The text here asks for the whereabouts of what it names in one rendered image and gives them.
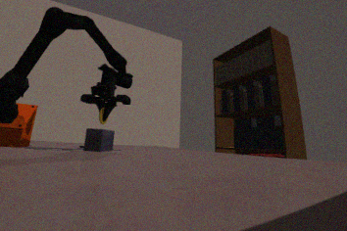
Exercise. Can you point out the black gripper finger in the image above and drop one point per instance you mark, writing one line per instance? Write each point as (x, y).
(99, 106)
(108, 108)

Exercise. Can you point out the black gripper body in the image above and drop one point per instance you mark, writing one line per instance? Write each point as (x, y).
(89, 99)

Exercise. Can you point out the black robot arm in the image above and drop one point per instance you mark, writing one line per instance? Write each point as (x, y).
(14, 83)

